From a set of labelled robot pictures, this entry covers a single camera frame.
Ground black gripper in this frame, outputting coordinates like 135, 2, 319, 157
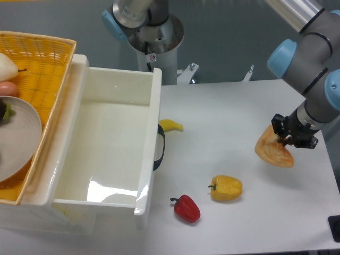
271, 114, 318, 149

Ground triangle toasted bread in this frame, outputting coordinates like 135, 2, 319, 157
254, 125, 294, 168

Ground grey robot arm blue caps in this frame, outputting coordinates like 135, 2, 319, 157
101, 1, 339, 149

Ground white open upper drawer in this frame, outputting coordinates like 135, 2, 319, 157
52, 66, 163, 231

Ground white drawer cabinet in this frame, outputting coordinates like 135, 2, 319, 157
1, 54, 96, 235

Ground yellow bell pepper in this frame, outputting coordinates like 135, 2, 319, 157
208, 175, 243, 202

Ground black device at table edge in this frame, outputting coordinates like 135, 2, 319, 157
328, 215, 340, 243

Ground yellow banana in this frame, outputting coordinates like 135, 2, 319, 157
159, 119, 183, 132

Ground red bell pepper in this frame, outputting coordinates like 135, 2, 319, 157
170, 194, 201, 223

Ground yellow wicker basket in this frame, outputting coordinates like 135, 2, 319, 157
1, 31, 77, 205

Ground grey ribbed plate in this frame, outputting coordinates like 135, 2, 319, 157
1, 96, 42, 181

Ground dark purple eggplant green stem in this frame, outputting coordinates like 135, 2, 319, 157
0, 98, 16, 124

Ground white pear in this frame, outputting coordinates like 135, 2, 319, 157
0, 53, 19, 82

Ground white table bracket right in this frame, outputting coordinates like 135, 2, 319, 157
242, 65, 254, 82

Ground white table bracket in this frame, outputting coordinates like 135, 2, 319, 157
177, 63, 200, 85
242, 65, 254, 82

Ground white table bracket left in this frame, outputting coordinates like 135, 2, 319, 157
177, 63, 200, 85

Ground black drawer handle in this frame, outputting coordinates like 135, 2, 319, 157
153, 124, 166, 171

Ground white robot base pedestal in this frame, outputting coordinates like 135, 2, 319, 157
128, 14, 184, 85

